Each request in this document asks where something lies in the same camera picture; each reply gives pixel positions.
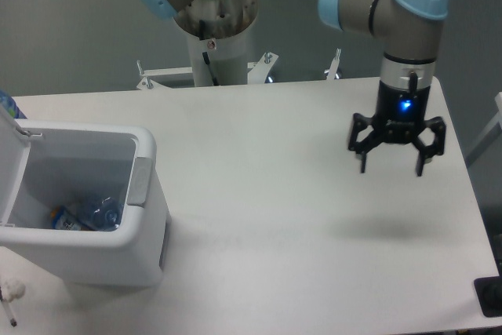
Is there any white frame right edge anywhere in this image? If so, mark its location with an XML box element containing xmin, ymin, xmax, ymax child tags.
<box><xmin>464</xmin><ymin>93</ymin><xmax>501</xmax><ymax>168</ymax></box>

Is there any white plastic trash can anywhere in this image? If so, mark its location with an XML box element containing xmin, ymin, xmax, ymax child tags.
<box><xmin>1</xmin><ymin>111</ymin><xmax>170</xmax><ymax>286</ymax></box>

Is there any blue yellow snack wrapper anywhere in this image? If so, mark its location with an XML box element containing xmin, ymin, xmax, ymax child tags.
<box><xmin>50</xmin><ymin>206</ymin><xmax>85</xmax><ymax>231</ymax></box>

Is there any blue patterned object left edge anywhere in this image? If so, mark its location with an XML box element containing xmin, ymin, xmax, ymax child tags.
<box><xmin>0</xmin><ymin>90</ymin><xmax>27</xmax><ymax>119</ymax></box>

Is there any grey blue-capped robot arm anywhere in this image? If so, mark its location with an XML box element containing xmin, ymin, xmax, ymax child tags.
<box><xmin>141</xmin><ymin>0</ymin><xmax>449</xmax><ymax>175</ymax></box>

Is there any white pen black tip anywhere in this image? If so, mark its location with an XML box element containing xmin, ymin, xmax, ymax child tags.
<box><xmin>1</xmin><ymin>287</ymin><xmax>17</xmax><ymax>327</ymax></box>

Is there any white crumpled paper ball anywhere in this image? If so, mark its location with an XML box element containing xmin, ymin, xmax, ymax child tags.
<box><xmin>2</xmin><ymin>279</ymin><xmax>26</xmax><ymax>302</ymax></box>

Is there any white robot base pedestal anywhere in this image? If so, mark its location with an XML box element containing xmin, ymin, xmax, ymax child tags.
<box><xmin>135</xmin><ymin>0</ymin><xmax>343</xmax><ymax>92</ymax></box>

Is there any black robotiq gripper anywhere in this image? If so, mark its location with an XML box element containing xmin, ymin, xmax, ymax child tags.
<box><xmin>347</xmin><ymin>79</ymin><xmax>447</xmax><ymax>177</ymax></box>

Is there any black device at table corner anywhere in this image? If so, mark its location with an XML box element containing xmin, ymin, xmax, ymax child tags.
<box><xmin>474</xmin><ymin>276</ymin><xmax>501</xmax><ymax>318</ymax></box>

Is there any black cable on pedestal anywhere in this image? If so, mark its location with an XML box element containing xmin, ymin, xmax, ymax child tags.
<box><xmin>198</xmin><ymin>20</ymin><xmax>220</xmax><ymax>87</ymax></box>

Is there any clear blue plastic bottle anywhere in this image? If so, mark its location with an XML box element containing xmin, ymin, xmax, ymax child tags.
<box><xmin>73</xmin><ymin>197</ymin><xmax>123</xmax><ymax>231</ymax></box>

